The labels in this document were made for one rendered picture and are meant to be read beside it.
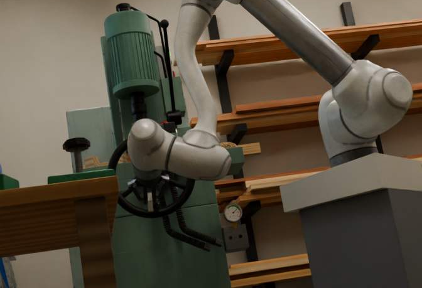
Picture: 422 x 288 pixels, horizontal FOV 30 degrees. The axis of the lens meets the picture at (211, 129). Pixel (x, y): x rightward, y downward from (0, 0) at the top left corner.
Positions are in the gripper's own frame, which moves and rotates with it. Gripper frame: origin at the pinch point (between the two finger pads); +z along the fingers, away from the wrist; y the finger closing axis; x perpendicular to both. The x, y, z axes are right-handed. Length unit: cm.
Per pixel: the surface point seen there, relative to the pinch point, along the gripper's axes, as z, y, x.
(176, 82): 35, -19, -73
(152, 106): 31, -7, -59
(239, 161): 18.2, -34.1, -21.5
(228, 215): 18.9, -26.5, -1.3
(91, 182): -122, 12, 64
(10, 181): -111, 25, 55
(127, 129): 34, 3, -52
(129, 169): 17.6, 4.7, -24.0
